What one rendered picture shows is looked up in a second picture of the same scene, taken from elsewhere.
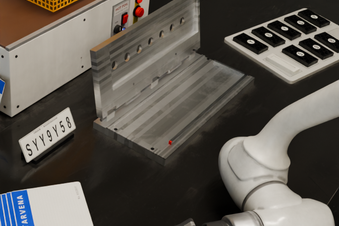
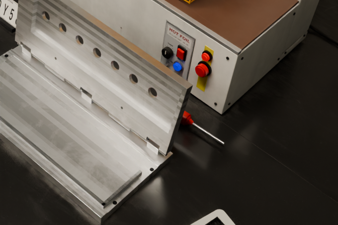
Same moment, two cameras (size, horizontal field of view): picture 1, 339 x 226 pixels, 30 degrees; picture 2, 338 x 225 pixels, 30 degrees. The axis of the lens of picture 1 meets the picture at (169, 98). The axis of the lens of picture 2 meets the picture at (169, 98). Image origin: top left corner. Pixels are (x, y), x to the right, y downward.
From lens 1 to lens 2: 177 cm
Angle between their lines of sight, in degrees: 66
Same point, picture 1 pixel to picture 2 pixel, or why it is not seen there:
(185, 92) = (71, 128)
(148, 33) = (95, 40)
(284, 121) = not seen: outside the picture
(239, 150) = not seen: outside the picture
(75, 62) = (113, 24)
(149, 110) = (38, 89)
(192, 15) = (173, 109)
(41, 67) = not seen: outside the picture
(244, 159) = not seen: outside the picture
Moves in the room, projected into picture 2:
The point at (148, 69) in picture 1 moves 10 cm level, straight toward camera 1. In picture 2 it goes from (77, 70) to (29, 61)
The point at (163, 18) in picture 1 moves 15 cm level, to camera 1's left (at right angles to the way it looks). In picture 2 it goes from (122, 52) to (140, 3)
